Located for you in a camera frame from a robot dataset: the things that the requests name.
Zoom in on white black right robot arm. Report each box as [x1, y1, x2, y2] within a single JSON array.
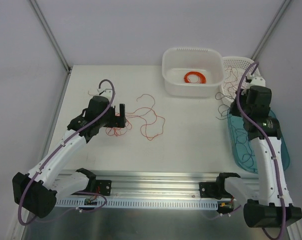
[[215, 86, 302, 229]]

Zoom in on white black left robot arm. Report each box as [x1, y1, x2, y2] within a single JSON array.
[[12, 95, 127, 218]]

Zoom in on white perforated basket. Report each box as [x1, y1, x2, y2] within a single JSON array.
[[219, 56, 254, 107]]

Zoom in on white plastic tub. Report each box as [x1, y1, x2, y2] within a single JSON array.
[[162, 47, 225, 98]]

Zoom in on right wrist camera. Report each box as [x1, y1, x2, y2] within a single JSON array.
[[241, 74, 266, 95]]

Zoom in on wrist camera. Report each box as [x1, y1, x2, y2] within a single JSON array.
[[241, 74, 266, 95], [97, 88, 114, 98]]

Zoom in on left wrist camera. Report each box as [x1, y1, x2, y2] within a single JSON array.
[[97, 88, 114, 98]]

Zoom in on red cables in basket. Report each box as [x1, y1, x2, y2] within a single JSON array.
[[223, 65, 244, 98]]

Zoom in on purple cables in tray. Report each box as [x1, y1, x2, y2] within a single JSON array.
[[234, 127, 257, 168]]

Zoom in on coiled orange cable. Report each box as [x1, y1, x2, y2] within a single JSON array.
[[183, 70, 207, 85]]

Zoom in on left aluminium frame post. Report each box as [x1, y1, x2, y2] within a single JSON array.
[[27, 0, 72, 73]]

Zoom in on aluminium frame post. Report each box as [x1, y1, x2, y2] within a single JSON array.
[[27, 0, 72, 73], [250, 0, 294, 61]]

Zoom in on aluminium extrusion rail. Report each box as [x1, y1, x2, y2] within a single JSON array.
[[53, 170, 267, 201]]

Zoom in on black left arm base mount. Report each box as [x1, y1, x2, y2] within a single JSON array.
[[76, 168, 112, 196]]

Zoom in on right aluminium frame post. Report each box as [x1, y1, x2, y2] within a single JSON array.
[[250, 0, 294, 61]]

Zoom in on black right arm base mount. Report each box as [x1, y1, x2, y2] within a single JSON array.
[[198, 172, 241, 200]]

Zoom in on white slotted cable duct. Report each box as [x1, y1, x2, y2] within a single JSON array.
[[55, 197, 218, 211]]

